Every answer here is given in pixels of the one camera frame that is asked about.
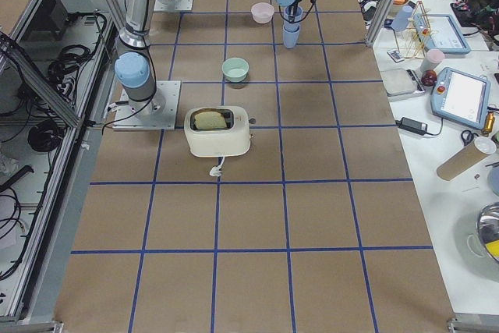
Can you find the wooden cup rack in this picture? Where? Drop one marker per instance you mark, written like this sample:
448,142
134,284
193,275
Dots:
411,42

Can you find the green bowl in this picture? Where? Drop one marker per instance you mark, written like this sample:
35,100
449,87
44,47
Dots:
235,69

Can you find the pink bowl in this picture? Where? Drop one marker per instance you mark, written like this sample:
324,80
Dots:
262,12

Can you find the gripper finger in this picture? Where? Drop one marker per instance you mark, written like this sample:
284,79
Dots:
291,13

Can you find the toaster power plug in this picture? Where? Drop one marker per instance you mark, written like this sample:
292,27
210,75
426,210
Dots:
217,170

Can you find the metal bowl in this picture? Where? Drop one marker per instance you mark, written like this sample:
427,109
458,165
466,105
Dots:
487,230

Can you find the bread slice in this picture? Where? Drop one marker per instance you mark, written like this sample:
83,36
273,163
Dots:
209,120

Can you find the pink cup on desk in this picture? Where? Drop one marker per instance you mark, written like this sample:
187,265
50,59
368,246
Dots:
431,60

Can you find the black power adapter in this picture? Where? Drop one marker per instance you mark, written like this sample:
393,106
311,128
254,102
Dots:
411,125

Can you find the red apple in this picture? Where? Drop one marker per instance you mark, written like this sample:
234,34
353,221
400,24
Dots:
429,78

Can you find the cream toaster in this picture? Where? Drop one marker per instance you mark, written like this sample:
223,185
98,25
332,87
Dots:
232,141

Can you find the blue cup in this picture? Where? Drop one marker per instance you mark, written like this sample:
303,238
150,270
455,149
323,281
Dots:
290,36
299,13
401,19

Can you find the teach pendant far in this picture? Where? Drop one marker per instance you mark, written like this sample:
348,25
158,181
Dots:
440,31

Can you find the kitchen scale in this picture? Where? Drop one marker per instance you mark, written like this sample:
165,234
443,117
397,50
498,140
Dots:
400,83

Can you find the blue cup on rack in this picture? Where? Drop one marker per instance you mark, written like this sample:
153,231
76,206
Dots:
401,19

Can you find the cardboard tube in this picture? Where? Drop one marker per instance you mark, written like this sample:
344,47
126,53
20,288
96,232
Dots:
467,157

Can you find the teach pendant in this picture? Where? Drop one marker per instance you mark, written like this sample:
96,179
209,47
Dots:
440,31
461,97

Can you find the teach pendant near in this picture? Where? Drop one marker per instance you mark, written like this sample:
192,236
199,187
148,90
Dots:
461,97

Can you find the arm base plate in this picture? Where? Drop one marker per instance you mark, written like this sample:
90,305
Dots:
173,5
159,114

